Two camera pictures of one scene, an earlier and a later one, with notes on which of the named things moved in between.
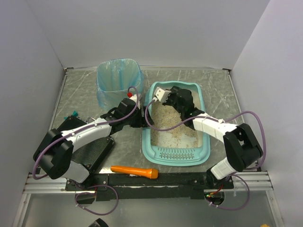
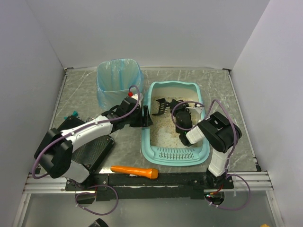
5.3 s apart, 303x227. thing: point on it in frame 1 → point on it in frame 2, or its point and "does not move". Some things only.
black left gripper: [144, 117] does not move
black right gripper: [171, 100] → [174, 104]
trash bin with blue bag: [114, 78] does not move
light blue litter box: [181, 147] does not move
